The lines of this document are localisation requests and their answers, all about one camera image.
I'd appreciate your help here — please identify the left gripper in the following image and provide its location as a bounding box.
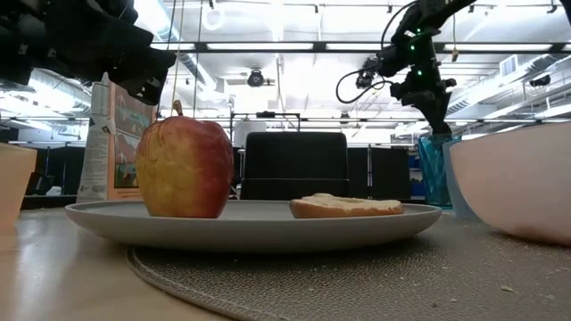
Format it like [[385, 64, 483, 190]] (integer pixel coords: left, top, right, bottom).
[[84, 26, 178, 107]]

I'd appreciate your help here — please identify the translucent orange tray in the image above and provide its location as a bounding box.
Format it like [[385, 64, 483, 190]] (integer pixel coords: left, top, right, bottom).
[[0, 142, 38, 229]]

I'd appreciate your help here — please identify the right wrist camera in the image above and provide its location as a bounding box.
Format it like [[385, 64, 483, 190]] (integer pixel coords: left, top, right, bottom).
[[355, 56, 381, 89]]

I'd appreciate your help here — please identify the black partition panel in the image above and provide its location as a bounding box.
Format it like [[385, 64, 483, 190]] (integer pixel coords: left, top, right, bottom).
[[347, 146, 414, 200]]

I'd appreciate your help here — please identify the red apple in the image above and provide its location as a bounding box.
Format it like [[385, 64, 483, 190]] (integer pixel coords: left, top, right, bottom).
[[136, 100, 236, 219]]

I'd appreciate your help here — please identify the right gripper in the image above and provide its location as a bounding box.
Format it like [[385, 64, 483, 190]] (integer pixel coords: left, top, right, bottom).
[[390, 72, 458, 136]]

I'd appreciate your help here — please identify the black toaster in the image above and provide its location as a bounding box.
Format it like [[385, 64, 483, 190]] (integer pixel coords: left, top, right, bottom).
[[239, 131, 351, 201]]

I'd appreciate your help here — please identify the black camera cable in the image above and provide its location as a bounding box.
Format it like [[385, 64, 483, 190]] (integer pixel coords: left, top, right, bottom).
[[335, 0, 418, 105]]

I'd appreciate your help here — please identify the overhead camera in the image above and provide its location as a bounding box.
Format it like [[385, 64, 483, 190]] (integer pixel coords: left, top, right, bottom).
[[246, 69, 269, 88]]

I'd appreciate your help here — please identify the round grey woven placemat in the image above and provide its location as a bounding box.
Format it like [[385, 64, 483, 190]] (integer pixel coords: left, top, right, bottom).
[[126, 211, 571, 321]]

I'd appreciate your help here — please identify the translucent orange plastic bowl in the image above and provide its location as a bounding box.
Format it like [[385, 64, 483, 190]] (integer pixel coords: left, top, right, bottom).
[[449, 122, 571, 248]]

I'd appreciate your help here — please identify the hanging yellow cable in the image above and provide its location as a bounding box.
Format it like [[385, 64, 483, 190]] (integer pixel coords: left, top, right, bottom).
[[170, 0, 186, 104]]

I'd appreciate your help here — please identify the black aluminium table frame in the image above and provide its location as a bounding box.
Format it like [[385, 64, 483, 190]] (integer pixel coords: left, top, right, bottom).
[[151, 39, 571, 54]]

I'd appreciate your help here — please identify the blue cup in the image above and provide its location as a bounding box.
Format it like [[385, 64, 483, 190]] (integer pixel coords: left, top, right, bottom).
[[442, 140, 481, 221]]

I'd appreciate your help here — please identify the grey round plate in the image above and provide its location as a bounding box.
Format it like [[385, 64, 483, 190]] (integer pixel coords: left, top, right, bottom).
[[64, 199, 443, 255]]

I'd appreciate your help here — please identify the teal water bottle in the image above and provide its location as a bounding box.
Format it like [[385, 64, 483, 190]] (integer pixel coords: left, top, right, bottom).
[[417, 133, 463, 210]]

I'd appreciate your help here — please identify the toasted bagel half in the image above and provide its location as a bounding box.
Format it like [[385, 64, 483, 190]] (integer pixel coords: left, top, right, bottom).
[[288, 193, 405, 220]]

